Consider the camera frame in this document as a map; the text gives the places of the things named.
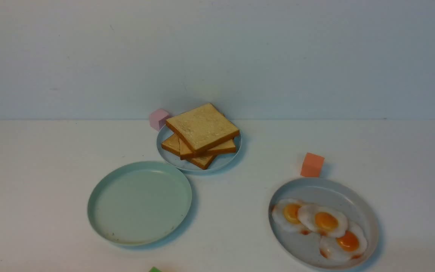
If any grey egg plate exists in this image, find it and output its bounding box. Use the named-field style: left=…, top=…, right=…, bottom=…
left=268, top=178, right=382, bottom=272

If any green foam cube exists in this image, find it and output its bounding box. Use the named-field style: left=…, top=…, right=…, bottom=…
left=149, top=267, right=162, bottom=272

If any light green round plate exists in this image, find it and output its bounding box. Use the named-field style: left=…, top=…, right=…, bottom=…
left=87, top=161, right=193, bottom=247

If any fried egg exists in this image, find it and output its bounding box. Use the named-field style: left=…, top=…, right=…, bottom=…
left=319, top=221, right=368, bottom=262
left=271, top=198, right=311, bottom=235
left=298, top=204, right=349, bottom=238

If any toast bread slice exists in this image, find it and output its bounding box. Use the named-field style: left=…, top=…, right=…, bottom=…
left=161, top=134, right=217, bottom=169
left=177, top=137, right=237, bottom=160
left=166, top=103, right=240, bottom=155

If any pink foam cube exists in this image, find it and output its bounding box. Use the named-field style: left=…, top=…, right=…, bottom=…
left=148, top=108, right=172, bottom=131

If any orange foam cube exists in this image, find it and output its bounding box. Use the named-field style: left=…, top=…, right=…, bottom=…
left=300, top=153, right=325, bottom=178

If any light blue bread plate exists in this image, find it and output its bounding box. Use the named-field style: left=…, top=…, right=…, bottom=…
left=156, top=126, right=242, bottom=174

